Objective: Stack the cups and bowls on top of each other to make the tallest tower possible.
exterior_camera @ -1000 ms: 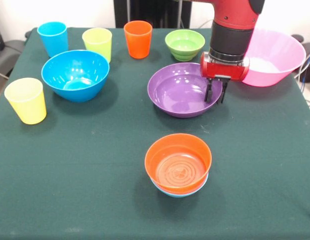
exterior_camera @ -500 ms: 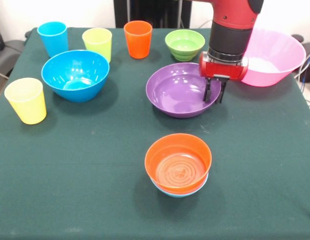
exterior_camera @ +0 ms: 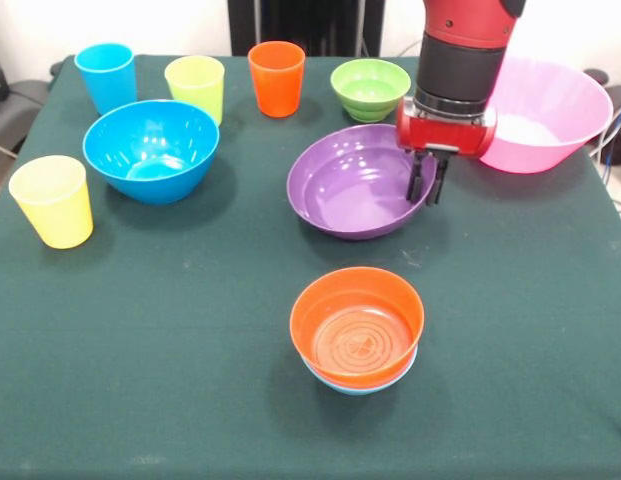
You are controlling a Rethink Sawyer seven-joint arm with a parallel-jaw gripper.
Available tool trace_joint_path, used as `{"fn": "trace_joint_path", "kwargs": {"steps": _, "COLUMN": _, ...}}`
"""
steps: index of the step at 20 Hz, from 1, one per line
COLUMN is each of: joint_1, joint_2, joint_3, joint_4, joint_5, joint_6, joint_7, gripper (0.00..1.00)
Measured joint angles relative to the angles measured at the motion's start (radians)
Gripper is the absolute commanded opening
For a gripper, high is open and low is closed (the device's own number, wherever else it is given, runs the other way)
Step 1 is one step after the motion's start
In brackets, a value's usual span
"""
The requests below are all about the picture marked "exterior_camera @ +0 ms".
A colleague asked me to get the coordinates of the yellow plastic cup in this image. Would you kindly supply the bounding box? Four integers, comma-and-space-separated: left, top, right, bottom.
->
8, 154, 95, 250

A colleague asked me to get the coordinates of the lime green plastic cup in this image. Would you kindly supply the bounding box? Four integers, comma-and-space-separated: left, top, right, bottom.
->
163, 54, 226, 127

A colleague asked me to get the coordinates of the purple plastic bowl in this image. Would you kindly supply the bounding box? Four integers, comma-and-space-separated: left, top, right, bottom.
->
286, 123, 439, 242

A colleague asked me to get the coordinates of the dark green tablecloth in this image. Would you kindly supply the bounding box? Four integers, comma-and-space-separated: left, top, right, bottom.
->
0, 53, 621, 480

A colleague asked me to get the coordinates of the black chair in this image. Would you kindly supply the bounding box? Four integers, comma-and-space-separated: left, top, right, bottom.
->
0, 34, 59, 156

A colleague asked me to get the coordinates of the orange plastic cup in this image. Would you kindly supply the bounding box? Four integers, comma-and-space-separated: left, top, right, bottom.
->
247, 40, 307, 119

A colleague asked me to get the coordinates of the large pink plastic bowl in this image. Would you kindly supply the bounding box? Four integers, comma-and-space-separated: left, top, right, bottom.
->
478, 55, 615, 175

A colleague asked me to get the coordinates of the orange plastic bowl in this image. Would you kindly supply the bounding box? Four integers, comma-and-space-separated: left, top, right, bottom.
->
289, 266, 426, 391

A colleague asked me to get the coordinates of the small blue plastic bowl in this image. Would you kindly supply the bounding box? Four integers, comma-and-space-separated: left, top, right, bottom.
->
301, 344, 419, 397

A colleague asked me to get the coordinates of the small green plastic bowl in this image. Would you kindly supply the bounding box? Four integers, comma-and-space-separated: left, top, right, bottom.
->
329, 58, 412, 123

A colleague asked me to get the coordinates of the large blue plastic bowl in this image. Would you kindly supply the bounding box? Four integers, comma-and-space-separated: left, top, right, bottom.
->
82, 99, 221, 206

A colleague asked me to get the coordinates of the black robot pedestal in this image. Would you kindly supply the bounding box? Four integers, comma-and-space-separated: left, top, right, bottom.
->
229, 0, 386, 57

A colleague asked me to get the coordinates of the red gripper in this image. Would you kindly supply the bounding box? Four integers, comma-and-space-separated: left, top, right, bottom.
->
395, 97, 498, 207

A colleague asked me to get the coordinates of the blue plastic cup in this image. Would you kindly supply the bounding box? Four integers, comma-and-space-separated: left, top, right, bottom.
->
73, 42, 139, 116

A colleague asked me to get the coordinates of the blue cable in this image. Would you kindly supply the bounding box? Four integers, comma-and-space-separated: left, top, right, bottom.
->
600, 99, 621, 167

